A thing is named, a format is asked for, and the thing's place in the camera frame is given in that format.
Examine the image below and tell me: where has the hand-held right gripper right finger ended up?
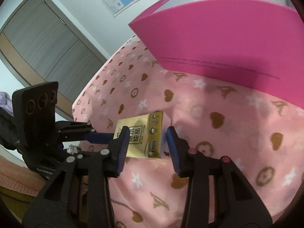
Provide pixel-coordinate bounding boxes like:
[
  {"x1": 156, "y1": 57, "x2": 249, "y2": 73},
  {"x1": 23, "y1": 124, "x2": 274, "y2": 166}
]
[{"x1": 166, "y1": 126, "x2": 273, "y2": 228}]

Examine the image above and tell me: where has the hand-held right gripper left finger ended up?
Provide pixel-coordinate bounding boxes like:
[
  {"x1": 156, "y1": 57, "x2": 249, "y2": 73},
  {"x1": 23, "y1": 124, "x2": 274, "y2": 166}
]
[{"x1": 21, "y1": 126, "x2": 131, "y2": 228}]

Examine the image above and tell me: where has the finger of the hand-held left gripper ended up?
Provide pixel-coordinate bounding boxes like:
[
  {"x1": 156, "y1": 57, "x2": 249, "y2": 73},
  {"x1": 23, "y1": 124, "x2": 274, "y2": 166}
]
[{"x1": 55, "y1": 121, "x2": 115, "y2": 145}]

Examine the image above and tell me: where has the yellow tissue pack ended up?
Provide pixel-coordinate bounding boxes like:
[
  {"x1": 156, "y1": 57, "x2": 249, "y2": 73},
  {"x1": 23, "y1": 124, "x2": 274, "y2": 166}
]
[{"x1": 113, "y1": 111, "x2": 164, "y2": 159}]

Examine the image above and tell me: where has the pink cardboard box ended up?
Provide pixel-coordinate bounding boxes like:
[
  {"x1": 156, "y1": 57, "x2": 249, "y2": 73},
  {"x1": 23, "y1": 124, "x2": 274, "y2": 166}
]
[{"x1": 128, "y1": 0, "x2": 304, "y2": 111}]

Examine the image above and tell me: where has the dark cloth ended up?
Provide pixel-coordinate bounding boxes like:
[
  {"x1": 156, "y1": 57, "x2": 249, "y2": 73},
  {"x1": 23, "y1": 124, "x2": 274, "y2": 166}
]
[{"x1": 0, "y1": 109, "x2": 24, "y2": 151}]

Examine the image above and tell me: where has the grey door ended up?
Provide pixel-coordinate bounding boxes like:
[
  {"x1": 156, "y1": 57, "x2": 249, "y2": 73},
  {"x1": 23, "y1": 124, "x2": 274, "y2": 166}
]
[{"x1": 0, "y1": 0, "x2": 108, "y2": 121}]

